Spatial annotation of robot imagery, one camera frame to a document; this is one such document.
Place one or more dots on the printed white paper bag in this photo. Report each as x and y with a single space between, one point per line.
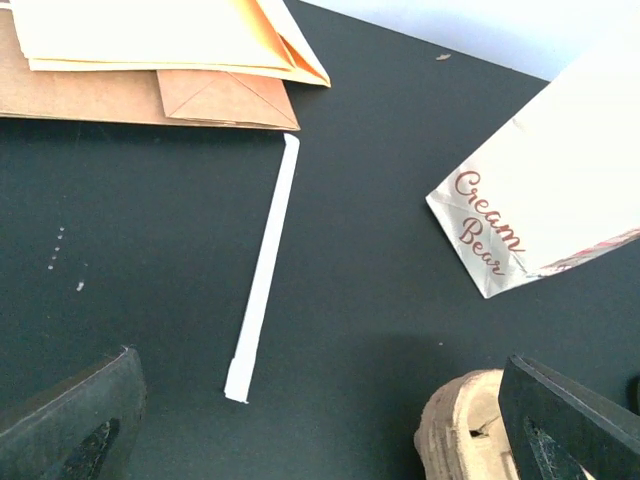
558 184

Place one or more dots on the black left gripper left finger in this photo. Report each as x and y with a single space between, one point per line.
85 427

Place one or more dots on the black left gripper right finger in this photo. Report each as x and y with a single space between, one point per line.
559 429

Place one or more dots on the white paper straw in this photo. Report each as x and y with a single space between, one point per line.
242 365

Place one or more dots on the orange kraft paper bag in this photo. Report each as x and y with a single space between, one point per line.
250 37

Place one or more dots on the brown kraft paper bag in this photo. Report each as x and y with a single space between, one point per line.
166 97

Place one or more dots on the brown pulp cup carrier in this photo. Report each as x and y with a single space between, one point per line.
461 434

